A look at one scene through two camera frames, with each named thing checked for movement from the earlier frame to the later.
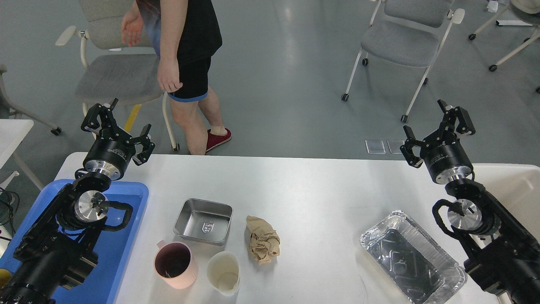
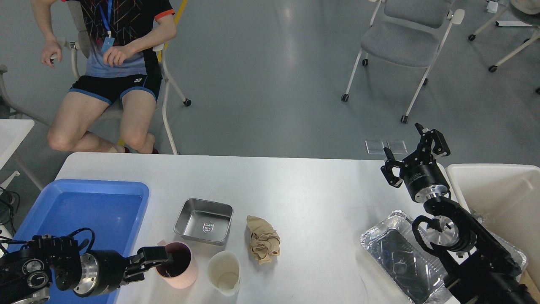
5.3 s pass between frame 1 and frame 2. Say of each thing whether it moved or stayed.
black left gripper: moved
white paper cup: stayed
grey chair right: stayed
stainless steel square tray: stayed
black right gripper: moved
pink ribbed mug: stayed
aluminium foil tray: stayed
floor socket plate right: stayed
